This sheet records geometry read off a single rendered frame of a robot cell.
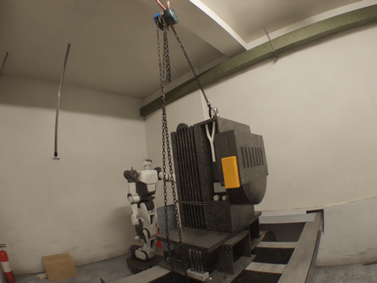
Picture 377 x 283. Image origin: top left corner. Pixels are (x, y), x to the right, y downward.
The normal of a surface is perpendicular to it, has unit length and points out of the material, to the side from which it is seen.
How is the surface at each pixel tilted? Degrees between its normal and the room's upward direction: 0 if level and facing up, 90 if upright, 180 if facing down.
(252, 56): 90
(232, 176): 90
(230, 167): 90
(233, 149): 90
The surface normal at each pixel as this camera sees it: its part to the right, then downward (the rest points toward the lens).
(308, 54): -0.68, -0.05
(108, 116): 0.73, -0.21
